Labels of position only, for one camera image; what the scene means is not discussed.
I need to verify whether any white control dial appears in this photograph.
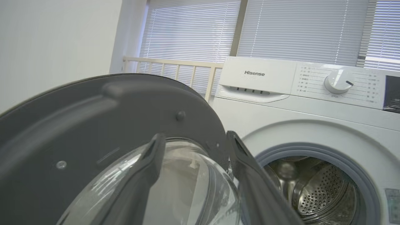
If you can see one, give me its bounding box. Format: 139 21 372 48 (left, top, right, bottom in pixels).
324 69 354 94

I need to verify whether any cream metal railing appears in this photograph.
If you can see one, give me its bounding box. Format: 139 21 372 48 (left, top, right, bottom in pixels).
123 57 224 102

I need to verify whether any round black glass washer door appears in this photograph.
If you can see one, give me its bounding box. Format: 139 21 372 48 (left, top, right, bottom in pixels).
0 73 243 225

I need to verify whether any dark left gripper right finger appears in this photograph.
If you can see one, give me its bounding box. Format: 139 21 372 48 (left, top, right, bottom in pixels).
227 131 305 225

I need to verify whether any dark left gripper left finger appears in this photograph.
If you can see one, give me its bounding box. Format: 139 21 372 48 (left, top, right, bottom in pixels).
92 133 167 225

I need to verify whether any white front-load washing machine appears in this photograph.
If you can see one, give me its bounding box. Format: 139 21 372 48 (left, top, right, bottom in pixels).
208 56 400 225

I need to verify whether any white detergent drawer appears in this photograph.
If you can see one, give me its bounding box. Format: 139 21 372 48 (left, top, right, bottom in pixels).
217 57 297 103

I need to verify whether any white window blind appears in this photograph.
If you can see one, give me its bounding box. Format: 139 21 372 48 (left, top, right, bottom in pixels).
139 0 241 94
364 0 400 72
237 0 369 67

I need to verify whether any grey warning sticker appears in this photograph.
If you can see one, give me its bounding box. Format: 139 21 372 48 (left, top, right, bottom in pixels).
385 188 400 224

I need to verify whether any steel washer drum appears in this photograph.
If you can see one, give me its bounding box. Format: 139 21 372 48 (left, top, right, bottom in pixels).
264 156 360 225

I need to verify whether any beige window post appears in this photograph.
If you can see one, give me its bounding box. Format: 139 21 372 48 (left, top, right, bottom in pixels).
230 0 249 57

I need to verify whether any black display panel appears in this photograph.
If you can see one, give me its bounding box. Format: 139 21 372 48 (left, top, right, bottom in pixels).
383 75 400 113

